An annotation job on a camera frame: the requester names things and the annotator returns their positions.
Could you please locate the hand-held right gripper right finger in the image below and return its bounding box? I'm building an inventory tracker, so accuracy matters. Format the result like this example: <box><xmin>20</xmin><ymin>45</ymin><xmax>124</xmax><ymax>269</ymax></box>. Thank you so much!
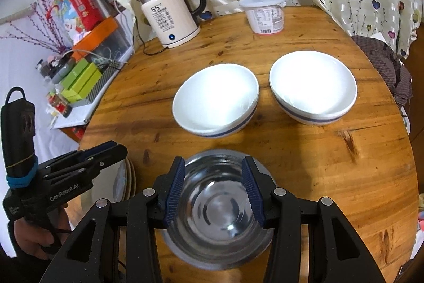
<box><xmin>241</xmin><ymin>155</ymin><xmax>386</xmax><ymax>283</ymax></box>

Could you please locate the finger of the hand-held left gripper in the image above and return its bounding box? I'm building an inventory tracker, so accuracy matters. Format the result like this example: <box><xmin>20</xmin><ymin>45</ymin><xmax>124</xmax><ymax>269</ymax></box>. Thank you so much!
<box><xmin>74</xmin><ymin>143</ymin><xmax>129</xmax><ymax>171</ymax></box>
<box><xmin>38</xmin><ymin>154</ymin><xmax>100</xmax><ymax>186</ymax></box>

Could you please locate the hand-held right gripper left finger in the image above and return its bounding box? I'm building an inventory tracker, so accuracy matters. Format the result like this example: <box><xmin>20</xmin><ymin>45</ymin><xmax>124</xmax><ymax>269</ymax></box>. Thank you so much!
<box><xmin>40</xmin><ymin>156</ymin><xmax>186</xmax><ymax>283</ymax></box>

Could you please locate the grey-green plate brown patch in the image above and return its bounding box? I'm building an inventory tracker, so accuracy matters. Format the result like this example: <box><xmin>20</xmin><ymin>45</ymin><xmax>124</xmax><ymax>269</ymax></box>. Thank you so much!
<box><xmin>112</xmin><ymin>158</ymin><xmax>129</xmax><ymax>201</ymax></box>

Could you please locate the stainless steel bowl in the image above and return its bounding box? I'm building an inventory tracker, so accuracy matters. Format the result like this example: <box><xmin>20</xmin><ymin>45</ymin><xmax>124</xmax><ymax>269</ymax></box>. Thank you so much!
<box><xmin>161</xmin><ymin>150</ymin><xmax>277</xmax><ymax>272</ymax></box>

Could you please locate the white bowl blue stripe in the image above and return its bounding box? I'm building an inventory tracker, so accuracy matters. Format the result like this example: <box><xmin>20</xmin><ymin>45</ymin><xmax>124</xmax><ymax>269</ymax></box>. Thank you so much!
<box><xmin>172</xmin><ymin>63</ymin><xmax>259</xmax><ymax>138</ymax></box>
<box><xmin>269</xmin><ymin>50</ymin><xmax>357</xmax><ymax>125</ymax></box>

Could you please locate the person's left hand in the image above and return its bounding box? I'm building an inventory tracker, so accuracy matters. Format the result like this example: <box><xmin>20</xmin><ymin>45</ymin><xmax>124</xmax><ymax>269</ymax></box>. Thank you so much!
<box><xmin>8</xmin><ymin>218</ymin><xmax>63</xmax><ymax>262</ymax></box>

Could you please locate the red figure jar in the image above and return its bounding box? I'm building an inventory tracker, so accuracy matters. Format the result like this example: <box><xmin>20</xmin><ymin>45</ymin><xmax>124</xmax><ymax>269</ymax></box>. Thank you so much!
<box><xmin>53</xmin><ymin>92</ymin><xmax>72</xmax><ymax>118</ymax></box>

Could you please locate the zigzag patterned box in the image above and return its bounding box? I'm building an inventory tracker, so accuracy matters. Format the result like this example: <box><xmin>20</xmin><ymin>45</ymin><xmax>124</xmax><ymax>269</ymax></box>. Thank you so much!
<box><xmin>84</xmin><ymin>61</ymin><xmax>128</xmax><ymax>105</ymax></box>

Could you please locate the thick green box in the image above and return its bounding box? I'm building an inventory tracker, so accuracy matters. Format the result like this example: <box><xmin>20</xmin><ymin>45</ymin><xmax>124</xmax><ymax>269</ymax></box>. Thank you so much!
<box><xmin>63</xmin><ymin>64</ymin><xmax>103</xmax><ymax>103</ymax></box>

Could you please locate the flat green box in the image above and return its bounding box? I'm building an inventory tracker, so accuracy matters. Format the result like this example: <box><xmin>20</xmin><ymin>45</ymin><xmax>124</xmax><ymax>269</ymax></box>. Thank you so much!
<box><xmin>61</xmin><ymin>58</ymin><xmax>90</xmax><ymax>88</ymax></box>

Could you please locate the grey pouch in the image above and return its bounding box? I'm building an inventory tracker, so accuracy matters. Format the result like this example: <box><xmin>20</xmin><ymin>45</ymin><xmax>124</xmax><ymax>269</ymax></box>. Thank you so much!
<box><xmin>50</xmin><ymin>58</ymin><xmax>77</xmax><ymax>85</ymax></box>

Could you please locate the clear bin orange lid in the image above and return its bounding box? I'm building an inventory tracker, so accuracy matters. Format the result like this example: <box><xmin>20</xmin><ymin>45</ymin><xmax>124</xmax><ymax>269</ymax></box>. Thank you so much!
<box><xmin>72</xmin><ymin>18</ymin><xmax>133</xmax><ymax>65</ymax></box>

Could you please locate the purple branch decoration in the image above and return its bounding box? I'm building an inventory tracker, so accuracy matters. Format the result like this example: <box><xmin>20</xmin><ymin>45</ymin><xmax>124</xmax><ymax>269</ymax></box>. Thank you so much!
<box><xmin>0</xmin><ymin>0</ymin><xmax>67</xmax><ymax>53</ymax></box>

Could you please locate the cartoon printed box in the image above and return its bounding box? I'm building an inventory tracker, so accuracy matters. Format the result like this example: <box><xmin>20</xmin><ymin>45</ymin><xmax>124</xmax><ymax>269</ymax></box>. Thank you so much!
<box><xmin>46</xmin><ymin>0</ymin><xmax>87</xmax><ymax>41</ymax></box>

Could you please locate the cream electric kettle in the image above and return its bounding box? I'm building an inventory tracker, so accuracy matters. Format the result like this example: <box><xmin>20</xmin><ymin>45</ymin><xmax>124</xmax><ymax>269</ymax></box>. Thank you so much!
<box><xmin>134</xmin><ymin>0</ymin><xmax>207</xmax><ymax>49</ymax></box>

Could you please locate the white plastic tub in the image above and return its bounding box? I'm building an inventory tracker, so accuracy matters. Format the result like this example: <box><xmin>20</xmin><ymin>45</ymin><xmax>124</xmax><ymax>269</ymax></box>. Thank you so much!
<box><xmin>239</xmin><ymin>0</ymin><xmax>286</xmax><ymax>36</ymax></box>

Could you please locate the dark checkered cloth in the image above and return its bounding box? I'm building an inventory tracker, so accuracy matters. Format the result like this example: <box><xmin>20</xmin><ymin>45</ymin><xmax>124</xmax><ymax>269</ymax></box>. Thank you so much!
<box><xmin>351</xmin><ymin>34</ymin><xmax>413</xmax><ymax>108</ymax></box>

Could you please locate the white cable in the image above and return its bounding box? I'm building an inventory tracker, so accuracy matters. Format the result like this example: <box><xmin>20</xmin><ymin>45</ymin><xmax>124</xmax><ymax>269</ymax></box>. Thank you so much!
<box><xmin>71</xmin><ymin>49</ymin><xmax>128</xmax><ymax>65</ymax></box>

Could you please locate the black kettle cable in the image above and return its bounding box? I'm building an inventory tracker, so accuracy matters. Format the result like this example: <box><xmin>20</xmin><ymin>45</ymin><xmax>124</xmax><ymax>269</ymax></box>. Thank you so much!
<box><xmin>132</xmin><ymin>14</ymin><xmax>169</xmax><ymax>55</ymax></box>

